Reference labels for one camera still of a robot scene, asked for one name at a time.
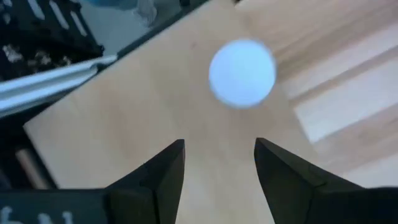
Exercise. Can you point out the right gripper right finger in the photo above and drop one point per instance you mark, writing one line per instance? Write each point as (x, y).
(289, 193)

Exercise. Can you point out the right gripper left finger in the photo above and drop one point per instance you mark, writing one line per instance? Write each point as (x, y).
(149, 193)

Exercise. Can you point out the wooden shelf board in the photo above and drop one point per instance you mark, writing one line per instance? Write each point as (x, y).
(140, 109)

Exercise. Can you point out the black metal table frame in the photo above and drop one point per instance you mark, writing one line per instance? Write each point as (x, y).
(7, 140)

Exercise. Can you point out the grey metal bar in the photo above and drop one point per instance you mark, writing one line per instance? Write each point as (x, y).
(46, 84)

